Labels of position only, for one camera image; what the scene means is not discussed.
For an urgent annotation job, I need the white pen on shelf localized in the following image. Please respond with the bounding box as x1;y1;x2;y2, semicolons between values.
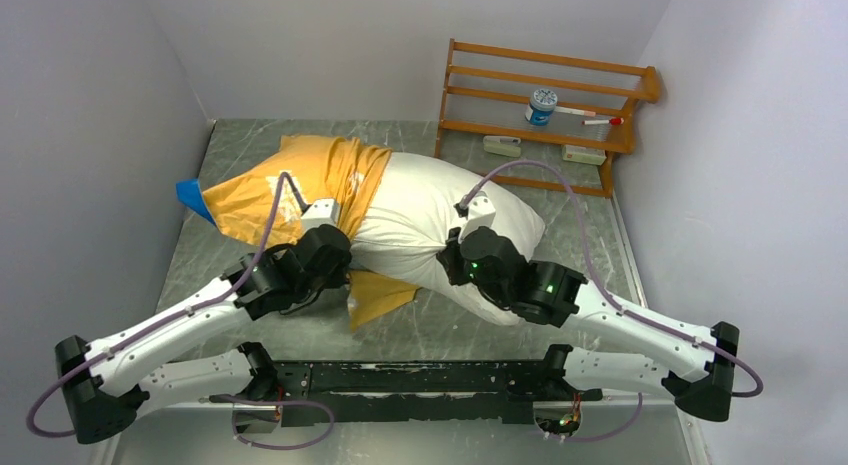
554;106;597;117

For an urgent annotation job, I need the white pillow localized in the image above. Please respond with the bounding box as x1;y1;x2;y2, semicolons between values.
343;153;520;329

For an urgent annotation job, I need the white box under shelf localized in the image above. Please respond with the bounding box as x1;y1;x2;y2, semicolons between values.
562;145;607;166

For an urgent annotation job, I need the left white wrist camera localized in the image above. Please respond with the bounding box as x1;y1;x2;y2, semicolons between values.
300;198;341;232

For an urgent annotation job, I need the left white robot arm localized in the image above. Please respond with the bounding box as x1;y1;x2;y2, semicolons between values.
55;224;352;444

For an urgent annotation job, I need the white green rectangular device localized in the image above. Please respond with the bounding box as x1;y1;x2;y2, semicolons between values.
482;135;522;158

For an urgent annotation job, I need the aluminium frame rail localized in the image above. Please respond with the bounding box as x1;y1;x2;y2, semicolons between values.
109;375;694;410

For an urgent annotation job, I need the blue white jar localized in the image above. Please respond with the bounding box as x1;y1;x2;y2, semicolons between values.
525;88;558;127

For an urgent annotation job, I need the orange wooden shelf rack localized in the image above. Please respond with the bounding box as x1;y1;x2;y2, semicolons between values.
434;40;663;198

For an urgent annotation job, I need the blue orange cartoon pillowcase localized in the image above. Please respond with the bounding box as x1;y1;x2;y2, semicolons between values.
175;134;422;332

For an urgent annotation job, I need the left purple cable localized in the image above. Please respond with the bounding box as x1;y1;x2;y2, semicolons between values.
25;171;337;453

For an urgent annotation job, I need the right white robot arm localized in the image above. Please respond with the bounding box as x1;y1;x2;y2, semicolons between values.
437;227;740;422

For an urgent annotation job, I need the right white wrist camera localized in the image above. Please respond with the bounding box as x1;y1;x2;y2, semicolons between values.
455;191;496;243

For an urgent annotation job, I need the white red marker pen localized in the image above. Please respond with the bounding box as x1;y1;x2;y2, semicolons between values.
582;117;625;126

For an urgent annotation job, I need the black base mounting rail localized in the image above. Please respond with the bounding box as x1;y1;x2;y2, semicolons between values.
237;359;603;427

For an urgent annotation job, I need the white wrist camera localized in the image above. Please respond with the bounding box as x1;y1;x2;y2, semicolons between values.
455;191;496;243
300;198;341;232

